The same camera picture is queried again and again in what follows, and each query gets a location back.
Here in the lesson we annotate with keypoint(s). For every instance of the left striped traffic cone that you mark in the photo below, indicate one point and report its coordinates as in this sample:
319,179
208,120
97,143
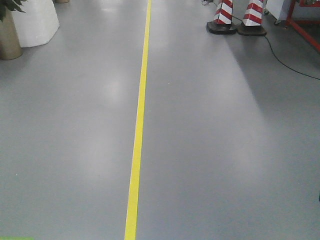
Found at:
222,22

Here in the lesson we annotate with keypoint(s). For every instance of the striped traffic cone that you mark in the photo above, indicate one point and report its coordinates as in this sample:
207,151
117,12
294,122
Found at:
251,24
222,22

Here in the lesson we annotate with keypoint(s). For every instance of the right striped traffic cone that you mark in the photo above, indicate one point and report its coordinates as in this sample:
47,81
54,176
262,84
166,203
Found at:
251,24

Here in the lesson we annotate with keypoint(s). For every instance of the red metal frame cart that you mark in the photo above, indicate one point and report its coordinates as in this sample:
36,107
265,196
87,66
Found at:
298,23

